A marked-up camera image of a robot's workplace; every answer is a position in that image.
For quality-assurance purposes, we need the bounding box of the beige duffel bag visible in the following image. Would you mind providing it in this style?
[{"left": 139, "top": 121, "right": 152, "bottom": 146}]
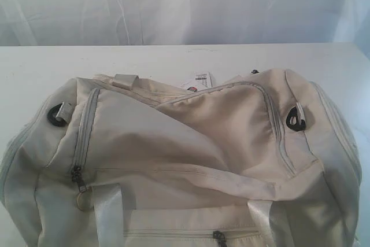
[{"left": 1, "top": 69, "right": 362, "bottom": 246}]

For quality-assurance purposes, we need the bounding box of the brass key ring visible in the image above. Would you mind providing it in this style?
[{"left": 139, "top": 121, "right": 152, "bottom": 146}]
[{"left": 75, "top": 186, "right": 93, "bottom": 210}]

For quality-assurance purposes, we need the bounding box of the white paper hang tag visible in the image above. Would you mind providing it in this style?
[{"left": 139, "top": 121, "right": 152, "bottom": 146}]
[{"left": 180, "top": 72, "right": 212, "bottom": 92}]

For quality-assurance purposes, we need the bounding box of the white backdrop curtain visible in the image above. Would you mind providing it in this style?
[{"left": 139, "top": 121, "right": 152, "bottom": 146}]
[{"left": 1, "top": 0, "right": 369, "bottom": 46}]

